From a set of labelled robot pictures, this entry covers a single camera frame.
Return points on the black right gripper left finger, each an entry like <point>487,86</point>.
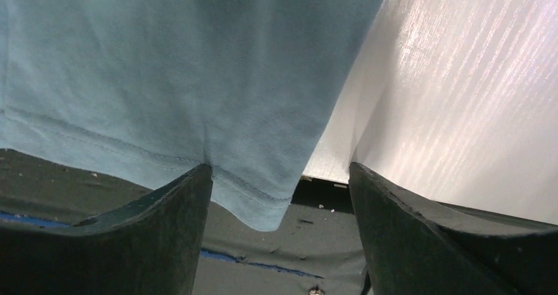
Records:
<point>151,245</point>

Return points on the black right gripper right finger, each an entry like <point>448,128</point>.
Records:
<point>414,245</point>

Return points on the grey-blue t-shirt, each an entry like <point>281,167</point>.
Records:
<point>145,90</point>

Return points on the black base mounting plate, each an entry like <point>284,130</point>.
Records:
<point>316,249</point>

